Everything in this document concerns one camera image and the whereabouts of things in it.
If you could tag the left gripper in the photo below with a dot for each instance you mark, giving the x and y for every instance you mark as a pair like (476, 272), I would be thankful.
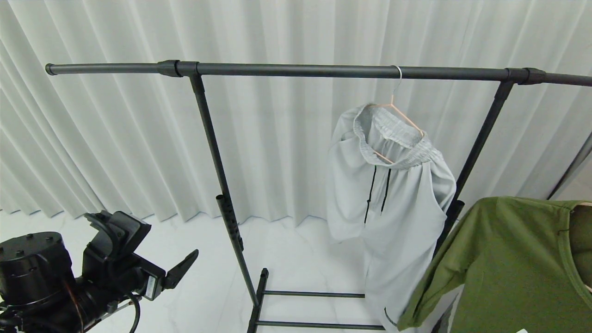
(115, 296)

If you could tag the pale grey shorts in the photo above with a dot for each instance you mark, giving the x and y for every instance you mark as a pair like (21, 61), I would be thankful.
(397, 240)

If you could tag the pink clothes hanger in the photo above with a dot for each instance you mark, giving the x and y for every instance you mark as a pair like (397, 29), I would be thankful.
(398, 76)

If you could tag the green garment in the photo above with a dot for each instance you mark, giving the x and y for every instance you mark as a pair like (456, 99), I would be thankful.
(508, 268)

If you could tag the black clothes rack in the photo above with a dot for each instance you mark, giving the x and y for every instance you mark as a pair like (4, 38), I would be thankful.
(300, 70)

